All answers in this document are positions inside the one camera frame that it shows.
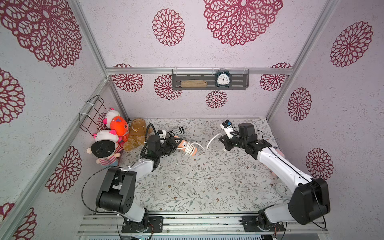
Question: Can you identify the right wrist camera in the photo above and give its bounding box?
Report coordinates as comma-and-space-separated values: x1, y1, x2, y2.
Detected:
220, 120, 235, 139

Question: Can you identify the grey wall shelf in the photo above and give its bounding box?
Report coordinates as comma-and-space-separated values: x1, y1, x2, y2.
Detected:
171, 68, 250, 91

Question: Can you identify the orange power strip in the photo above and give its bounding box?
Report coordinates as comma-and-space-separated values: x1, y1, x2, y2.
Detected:
177, 139, 200, 157

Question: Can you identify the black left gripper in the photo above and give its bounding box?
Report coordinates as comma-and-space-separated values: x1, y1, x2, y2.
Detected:
157, 136, 182, 158

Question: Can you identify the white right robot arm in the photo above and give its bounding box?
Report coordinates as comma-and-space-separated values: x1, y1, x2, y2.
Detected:
219, 120, 331, 230

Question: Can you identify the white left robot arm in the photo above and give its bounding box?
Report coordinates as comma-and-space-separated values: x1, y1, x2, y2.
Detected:
96, 135, 183, 226

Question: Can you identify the black faced striped plush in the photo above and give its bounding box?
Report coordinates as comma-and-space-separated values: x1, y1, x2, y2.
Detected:
86, 130, 124, 167

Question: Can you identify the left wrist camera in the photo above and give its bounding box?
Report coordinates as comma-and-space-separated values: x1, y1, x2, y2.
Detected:
157, 130, 167, 139

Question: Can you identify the white power cord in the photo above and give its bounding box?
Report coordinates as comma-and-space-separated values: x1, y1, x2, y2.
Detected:
176, 132, 229, 157

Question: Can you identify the black wire basket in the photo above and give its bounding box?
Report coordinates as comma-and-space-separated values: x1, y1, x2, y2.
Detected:
78, 95, 110, 136

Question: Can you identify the striped black white object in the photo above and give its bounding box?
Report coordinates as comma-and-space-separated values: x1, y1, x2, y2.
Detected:
169, 127, 185, 137

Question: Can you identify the brown teddy bear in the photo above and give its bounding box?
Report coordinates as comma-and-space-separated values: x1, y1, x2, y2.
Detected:
123, 119, 147, 152

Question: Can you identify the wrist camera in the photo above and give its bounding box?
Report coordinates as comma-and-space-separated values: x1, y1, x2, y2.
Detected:
220, 120, 235, 139
157, 130, 167, 139

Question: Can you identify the white alarm clock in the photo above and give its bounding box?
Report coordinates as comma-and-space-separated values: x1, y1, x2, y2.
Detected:
276, 183, 293, 199

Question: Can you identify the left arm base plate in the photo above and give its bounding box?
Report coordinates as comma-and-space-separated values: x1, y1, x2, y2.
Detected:
121, 216, 164, 234

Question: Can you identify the orange plush toy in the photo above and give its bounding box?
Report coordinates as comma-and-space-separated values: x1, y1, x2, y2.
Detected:
110, 116, 130, 143

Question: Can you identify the tan pouch on shelf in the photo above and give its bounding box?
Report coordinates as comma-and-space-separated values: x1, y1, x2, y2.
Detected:
181, 80, 208, 88

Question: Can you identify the teal alarm clock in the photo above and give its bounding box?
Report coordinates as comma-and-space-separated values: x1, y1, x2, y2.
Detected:
215, 71, 232, 88

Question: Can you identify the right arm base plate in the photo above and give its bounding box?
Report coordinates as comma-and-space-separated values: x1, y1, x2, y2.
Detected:
239, 215, 286, 232

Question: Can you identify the pink frog plush toy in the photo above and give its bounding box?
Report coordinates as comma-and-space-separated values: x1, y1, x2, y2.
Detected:
272, 148, 285, 178

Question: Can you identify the white pink plush toy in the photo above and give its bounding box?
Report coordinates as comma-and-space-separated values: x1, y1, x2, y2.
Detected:
103, 108, 121, 129

